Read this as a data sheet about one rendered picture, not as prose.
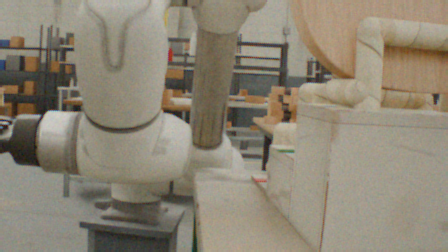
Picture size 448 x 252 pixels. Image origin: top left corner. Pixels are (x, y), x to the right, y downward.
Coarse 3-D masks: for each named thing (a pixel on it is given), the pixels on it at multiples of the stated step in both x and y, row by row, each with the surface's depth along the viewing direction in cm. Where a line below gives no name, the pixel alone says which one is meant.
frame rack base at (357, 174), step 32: (320, 128) 57; (352, 128) 52; (384, 128) 52; (416, 128) 52; (320, 160) 56; (352, 160) 53; (384, 160) 53; (416, 160) 53; (320, 192) 55; (352, 192) 53; (384, 192) 53; (416, 192) 53; (320, 224) 54; (352, 224) 53; (384, 224) 53; (416, 224) 53
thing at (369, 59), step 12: (360, 36) 54; (372, 36) 53; (360, 48) 54; (372, 48) 53; (360, 60) 54; (372, 60) 53; (360, 72) 54; (372, 72) 53; (372, 84) 53; (372, 96) 53; (360, 108) 54; (372, 108) 53
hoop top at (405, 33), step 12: (360, 24) 54; (372, 24) 53; (384, 24) 53; (396, 24) 53; (408, 24) 53; (420, 24) 53; (432, 24) 54; (384, 36) 53; (396, 36) 53; (408, 36) 53; (420, 36) 53; (432, 36) 53; (444, 36) 53; (420, 48) 55; (432, 48) 54; (444, 48) 54
